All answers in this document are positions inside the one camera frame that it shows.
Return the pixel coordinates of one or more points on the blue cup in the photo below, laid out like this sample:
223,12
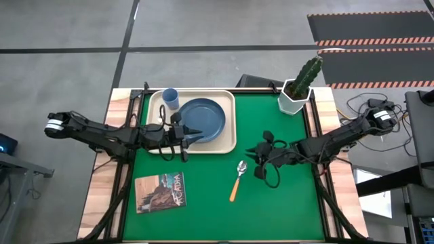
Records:
170,98

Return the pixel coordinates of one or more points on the black hazard-striped floor mat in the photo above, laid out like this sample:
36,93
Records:
376,66
369,25

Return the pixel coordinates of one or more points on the green table mat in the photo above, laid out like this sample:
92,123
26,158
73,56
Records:
220,217

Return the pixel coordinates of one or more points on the blue plate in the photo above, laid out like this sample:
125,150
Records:
207,117

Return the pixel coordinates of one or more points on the green cactus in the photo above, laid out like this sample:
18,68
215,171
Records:
306,76

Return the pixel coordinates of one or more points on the black metal beam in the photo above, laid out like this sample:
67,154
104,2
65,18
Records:
386,181

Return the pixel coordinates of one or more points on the white paper sheet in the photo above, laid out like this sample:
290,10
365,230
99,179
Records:
376,203

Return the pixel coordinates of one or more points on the grey metal desk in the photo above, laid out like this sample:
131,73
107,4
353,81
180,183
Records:
20,176

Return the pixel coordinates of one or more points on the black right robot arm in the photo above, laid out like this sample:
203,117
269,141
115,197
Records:
339,135

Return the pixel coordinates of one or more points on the black power adapter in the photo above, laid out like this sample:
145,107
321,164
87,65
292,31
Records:
379,102

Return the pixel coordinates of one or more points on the black device with blue light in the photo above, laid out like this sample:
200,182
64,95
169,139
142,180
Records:
7,144

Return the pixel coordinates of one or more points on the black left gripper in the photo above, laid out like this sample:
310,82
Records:
176,133

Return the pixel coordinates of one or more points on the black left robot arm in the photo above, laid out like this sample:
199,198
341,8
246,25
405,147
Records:
101,135

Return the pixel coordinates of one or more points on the beige plastic tray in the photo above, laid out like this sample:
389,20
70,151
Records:
223,142

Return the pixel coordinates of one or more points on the Acadia picture book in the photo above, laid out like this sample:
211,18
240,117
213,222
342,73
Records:
159,193

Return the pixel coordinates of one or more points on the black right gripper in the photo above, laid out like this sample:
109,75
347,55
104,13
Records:
268,154

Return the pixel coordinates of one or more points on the black chair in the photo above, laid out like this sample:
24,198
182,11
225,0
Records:
257,81

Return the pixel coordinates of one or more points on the white hexagonal plant pot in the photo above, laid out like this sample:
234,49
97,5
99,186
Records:
291,105

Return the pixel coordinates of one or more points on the dark grey monitor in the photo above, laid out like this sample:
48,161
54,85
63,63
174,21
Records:
422,135

